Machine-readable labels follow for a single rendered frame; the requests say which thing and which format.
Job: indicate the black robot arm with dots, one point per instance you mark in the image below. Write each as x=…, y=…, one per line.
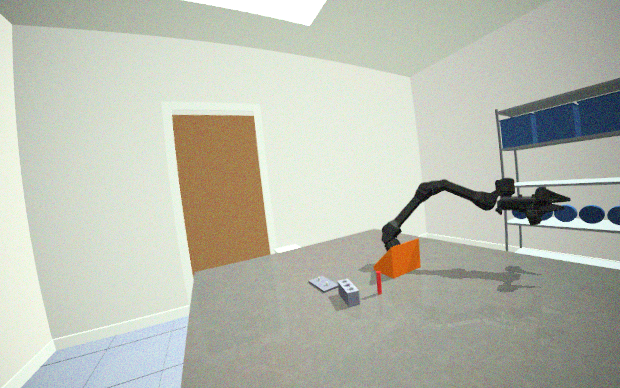
x=486, y=201

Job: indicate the red peg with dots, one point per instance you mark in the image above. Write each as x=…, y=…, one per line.
x=379, y=287

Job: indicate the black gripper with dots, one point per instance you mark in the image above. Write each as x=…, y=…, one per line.
x=543, y=199

